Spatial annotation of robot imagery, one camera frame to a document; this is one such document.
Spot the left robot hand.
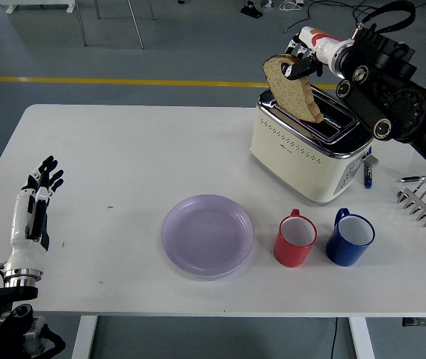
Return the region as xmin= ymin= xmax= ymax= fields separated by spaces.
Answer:
xmin=3 ymin=155 xmax=65 ymax=273

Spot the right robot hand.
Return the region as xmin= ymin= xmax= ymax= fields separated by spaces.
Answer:
xmin=280 ymin=25 xmax=343 ymax=82

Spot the brown bread slice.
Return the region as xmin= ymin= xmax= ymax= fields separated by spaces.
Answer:
xmin=262 ymin=54 xmax=325 ymax=123

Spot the purple plastic plate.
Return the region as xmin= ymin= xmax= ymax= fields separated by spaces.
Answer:
xmin=160 ymin=194 xmax=256 ymax=280

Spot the black floor device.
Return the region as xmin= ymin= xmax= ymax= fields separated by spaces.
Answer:
xmin=239 ymin=1 xmax=263 ymax=18

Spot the white table leg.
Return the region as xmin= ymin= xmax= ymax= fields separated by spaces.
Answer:
xmin=349 ymin=317 xmax=375 ymax=359
xmin=71 ymin=316 xmax=98 ymax=359

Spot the cream chrome toaster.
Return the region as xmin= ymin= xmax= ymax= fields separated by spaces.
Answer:
xmin=249 ymin=84 xmax=379 ymax=206

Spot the blue marker pen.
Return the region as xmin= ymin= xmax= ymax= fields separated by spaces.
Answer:
xmin=362 ymin=146 xmax=374 ymax=189

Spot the metal toast rack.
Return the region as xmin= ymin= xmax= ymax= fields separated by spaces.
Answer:
xmin=397 ymin=177 xmax=426 ymax=228

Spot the red mug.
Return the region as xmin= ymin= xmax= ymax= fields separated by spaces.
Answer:
xmin=273 ymin=208 xmax=318 ymax=269

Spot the blue mug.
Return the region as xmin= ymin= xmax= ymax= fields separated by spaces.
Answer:
xmin=325 ymin=207 xmax=376 ymax=267

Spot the white furniture base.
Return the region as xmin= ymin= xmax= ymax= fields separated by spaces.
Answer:
xmin=0 ymin=0 xmax=76 ymax=15

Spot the black floor cable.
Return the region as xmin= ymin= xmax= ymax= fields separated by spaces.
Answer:
xmin=282 ymin=0 xmax=378 ymax=34

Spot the metal chair frame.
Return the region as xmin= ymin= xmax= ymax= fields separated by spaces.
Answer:
xmin=74 ymin=0 xmax=156 ymax=50

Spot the black cable under table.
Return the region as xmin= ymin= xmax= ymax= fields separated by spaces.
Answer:
xmin=328 ymin=317 xmax=339 ymax=359

